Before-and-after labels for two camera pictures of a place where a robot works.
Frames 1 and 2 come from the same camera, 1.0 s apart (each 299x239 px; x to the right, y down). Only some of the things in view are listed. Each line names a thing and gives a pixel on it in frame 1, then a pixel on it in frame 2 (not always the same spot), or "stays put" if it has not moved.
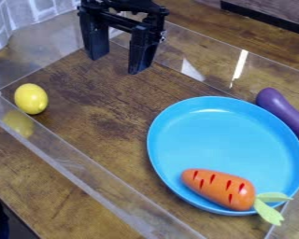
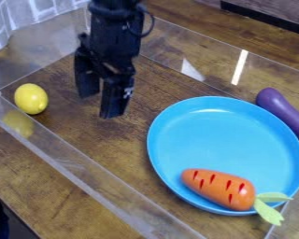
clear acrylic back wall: x=215 y=61 stays put
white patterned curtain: x=9 y=14 stays put
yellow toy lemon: x=31 y=98 stays put
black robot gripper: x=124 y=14 → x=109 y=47
